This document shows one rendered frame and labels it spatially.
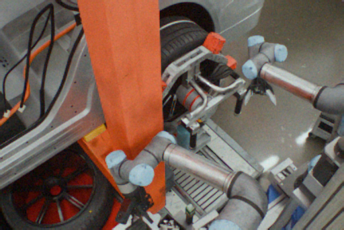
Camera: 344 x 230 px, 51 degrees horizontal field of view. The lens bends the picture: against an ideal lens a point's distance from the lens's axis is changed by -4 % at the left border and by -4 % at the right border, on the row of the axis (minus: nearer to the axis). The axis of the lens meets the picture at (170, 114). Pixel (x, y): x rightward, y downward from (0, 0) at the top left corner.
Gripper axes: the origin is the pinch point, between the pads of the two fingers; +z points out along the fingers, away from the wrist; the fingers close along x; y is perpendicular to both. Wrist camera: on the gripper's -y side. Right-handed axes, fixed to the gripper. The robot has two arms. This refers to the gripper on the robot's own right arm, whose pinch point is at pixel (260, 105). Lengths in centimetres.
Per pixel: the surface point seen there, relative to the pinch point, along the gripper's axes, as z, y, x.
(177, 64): -23.8, 2.3, -39.1
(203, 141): 54, -55, -48
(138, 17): -64, 83, -20
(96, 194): 42, 27, -90
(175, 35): -37, -6, -41
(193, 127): 3.7, 16.4, -31.3
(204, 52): -26.3, -7.3, -27.2
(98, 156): 20, 21, -86
